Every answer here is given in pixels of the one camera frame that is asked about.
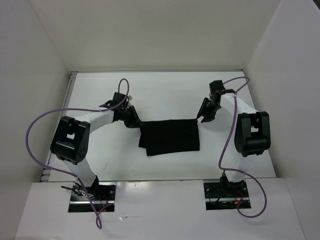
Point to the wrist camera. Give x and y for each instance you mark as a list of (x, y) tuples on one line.
[(216, 85), (119, 100)]

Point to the aluminium table frame rail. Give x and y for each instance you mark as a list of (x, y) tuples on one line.
[(45, 175)]

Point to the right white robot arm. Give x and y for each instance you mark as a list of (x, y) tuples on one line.
[(250, 133)]

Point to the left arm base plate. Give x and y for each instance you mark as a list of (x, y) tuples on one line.
[(103, 202)]

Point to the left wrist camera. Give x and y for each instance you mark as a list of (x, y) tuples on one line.
[(119, 100)]

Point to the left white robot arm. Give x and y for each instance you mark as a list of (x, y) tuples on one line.
[(71, 142)]

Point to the black skirt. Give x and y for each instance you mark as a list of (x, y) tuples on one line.
[(169, 136)]

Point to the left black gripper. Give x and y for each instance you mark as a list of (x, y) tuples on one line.
[(135, 122)]

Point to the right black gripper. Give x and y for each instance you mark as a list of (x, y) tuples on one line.
[(208, 117)]

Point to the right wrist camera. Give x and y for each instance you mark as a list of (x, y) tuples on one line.
[(216, 85)]

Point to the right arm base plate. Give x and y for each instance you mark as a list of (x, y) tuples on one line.
[(217, 199)]

